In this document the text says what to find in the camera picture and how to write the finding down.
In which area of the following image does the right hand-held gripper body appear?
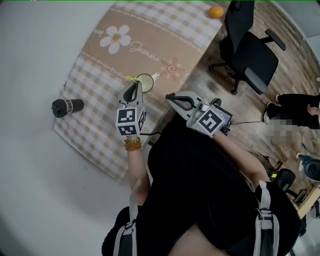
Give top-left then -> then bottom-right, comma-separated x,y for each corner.
185,98 -> 234,139

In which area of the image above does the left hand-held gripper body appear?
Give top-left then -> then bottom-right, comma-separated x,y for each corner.
115,91 -> 147,138

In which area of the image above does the pale yellow cup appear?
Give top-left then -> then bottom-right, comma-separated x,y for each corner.
135,72 -> 161,94

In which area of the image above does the person's right forearm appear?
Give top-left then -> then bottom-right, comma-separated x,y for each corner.
214,131 -> 272,186

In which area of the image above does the person's left forearm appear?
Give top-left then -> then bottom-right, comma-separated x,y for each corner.
125,135 -> 151,201

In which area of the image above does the beige checked flower tablecloth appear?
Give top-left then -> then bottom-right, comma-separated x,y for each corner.
53,0 -> 226,183

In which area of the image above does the black travel tumbler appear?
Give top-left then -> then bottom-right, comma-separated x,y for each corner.
51,97 -> 85,119

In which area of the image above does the black office chair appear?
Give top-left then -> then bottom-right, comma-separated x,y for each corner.
208,0 -> 287,96
270,168 -> 300,201

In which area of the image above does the orange fruit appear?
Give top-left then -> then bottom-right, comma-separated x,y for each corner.
208,6 -> 225,19

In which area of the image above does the grey blue water jug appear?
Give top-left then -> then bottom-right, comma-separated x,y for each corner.
295,152 -> 320,181

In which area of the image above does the person's black top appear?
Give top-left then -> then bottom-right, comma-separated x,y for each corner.
100,117 -> 308,256

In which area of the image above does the light wooden table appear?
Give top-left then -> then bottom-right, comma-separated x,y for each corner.
294,185 -> 320,219

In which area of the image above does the amber bead bracelet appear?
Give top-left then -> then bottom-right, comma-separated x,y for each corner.
123,136 -> 144,152

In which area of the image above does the grey left shoulder strap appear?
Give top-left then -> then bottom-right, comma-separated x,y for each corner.
112,178 -> 144,256

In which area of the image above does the grey shoulder strap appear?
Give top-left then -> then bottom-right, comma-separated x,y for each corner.
254,180 -> 281,256
112,178 -> 144,256

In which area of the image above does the grey right shoulder strap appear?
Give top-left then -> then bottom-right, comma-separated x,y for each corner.
254,180 -> 281,256

